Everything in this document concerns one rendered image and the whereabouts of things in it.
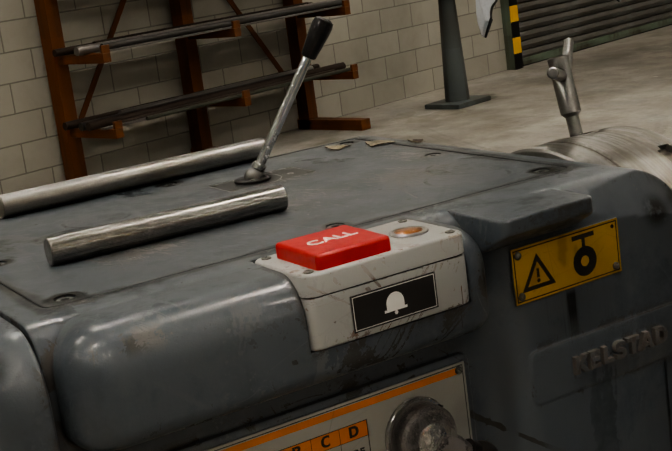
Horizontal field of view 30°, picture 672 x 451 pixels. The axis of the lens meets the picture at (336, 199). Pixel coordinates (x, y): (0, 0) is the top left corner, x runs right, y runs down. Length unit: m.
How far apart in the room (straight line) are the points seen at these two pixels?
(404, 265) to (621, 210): 0.23
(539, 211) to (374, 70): 9.76
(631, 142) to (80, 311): 0.65
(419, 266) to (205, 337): 0.16
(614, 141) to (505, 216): 0.38
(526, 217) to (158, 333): 0.29
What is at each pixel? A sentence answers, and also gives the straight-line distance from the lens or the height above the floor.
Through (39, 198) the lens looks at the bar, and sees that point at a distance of 1.21.
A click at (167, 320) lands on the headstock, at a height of 1.25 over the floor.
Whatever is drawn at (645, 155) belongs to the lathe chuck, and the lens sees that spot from 1.27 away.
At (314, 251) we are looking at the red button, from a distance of 0.84.
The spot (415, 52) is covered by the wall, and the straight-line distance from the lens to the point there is 11.08.
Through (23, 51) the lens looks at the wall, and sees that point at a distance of 8.53.
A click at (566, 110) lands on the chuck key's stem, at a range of 1.34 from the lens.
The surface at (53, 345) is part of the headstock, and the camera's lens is 0.82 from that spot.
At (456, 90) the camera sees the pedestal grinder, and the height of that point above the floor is 0.13.
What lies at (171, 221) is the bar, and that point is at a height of 1.27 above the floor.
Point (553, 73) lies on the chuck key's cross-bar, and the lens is 1.25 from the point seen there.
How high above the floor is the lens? 1.47
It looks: 12 degrees down
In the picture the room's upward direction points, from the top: 8 degrees counter-clockwise
